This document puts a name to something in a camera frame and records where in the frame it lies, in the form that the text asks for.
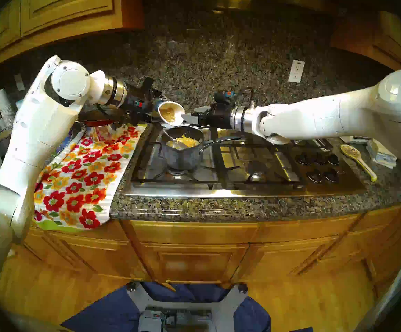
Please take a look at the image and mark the steel pot with red inside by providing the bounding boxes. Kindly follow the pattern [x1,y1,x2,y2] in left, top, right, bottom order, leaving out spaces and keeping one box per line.
[78,108,129,143]

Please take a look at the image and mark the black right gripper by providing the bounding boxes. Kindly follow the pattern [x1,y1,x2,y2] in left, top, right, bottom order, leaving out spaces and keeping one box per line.
[181,105,234,129]

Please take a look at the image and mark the small dark saucepan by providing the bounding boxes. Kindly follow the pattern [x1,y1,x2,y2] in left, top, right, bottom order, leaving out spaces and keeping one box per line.
[161,126,248,171]

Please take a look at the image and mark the yellow ceramic spoon rest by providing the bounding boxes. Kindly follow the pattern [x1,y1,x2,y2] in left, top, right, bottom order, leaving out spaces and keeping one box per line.
[340,144,378,182]

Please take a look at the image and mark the stack of white paper cups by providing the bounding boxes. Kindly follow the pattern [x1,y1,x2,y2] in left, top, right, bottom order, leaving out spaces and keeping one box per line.
[0,88,17,128]

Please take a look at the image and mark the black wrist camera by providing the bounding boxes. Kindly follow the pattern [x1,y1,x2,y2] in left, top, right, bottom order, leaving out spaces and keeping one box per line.
[214,89,237,107]
[133,100,152,122]

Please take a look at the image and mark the wooden lower cabinets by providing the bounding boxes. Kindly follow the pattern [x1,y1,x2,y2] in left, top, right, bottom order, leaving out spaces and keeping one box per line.
[21,202,401,297]

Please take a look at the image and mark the white wall outlet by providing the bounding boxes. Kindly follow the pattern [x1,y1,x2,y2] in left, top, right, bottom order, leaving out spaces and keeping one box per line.
[288,59,305,83]

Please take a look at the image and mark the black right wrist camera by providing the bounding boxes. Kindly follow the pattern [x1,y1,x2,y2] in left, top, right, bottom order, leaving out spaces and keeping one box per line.
[214,89,237,107]

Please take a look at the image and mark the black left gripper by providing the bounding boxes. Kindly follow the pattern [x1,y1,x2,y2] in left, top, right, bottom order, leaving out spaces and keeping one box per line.
[124,77,167,125]

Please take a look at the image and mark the black handled metal spoon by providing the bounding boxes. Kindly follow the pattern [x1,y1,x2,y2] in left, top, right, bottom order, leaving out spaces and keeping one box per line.
[161,127,187,150]

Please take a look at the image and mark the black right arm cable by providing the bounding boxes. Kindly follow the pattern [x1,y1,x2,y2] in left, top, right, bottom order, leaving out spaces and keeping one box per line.
[233,87,256,109]

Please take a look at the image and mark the wooden upper cabinet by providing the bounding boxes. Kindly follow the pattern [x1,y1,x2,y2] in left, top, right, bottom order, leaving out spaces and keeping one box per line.
[330,10,401,74]
[0,0,145,76]

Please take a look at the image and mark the floral kitchen towel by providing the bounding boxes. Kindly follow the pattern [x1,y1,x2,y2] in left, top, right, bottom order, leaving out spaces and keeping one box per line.
[33,123,148,230]

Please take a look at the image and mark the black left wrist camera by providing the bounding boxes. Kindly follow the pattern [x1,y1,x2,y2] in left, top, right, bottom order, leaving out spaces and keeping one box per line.
[133,100,152,122]

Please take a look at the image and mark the dark blue cloth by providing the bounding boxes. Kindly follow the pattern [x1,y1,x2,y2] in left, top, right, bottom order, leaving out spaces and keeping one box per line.
[60,281,313,332]

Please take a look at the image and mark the black cast iron grate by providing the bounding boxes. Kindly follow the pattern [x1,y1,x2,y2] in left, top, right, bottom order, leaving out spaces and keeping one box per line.
[130,120,222,184]
[210,124,306,190]
[289,137,334,151]

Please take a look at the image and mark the grey power strip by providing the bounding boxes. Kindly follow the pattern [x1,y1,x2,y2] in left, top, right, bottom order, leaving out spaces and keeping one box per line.
[144,308,213,322]

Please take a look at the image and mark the stainless steel gas cooktop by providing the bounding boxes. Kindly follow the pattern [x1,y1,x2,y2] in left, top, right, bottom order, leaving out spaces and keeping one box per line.
[123,119,367,199]

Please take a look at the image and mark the folded cloth stack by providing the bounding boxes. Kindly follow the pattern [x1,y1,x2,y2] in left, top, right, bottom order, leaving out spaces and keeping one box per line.
[366,138,397,169]

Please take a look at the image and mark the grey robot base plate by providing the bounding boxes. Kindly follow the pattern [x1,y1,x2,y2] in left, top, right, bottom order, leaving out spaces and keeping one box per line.
[126,281,249,332]

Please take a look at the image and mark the white blue oatmeal paper cup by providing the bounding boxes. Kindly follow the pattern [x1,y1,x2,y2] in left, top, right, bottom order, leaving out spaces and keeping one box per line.
[157,100,186,125]

